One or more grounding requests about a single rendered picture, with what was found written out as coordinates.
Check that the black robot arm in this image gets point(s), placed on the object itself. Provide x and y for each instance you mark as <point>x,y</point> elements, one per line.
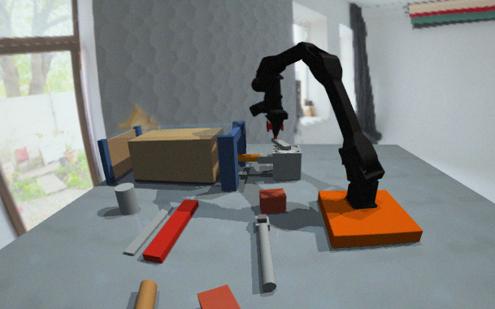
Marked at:
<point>361,162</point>

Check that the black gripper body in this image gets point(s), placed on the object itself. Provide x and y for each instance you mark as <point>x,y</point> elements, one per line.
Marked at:
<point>274,103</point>

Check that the blue rectangular frame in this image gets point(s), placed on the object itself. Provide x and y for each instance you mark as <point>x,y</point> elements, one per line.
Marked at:
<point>236,135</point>

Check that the red rectangular bar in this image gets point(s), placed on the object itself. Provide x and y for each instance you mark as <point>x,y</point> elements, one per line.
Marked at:
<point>159,248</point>

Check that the grey flat bar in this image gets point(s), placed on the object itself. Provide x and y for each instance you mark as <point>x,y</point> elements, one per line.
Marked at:
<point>139,241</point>

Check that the black-headed mallet with wooden handle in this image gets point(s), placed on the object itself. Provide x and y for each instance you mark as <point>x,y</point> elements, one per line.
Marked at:
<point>146,295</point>

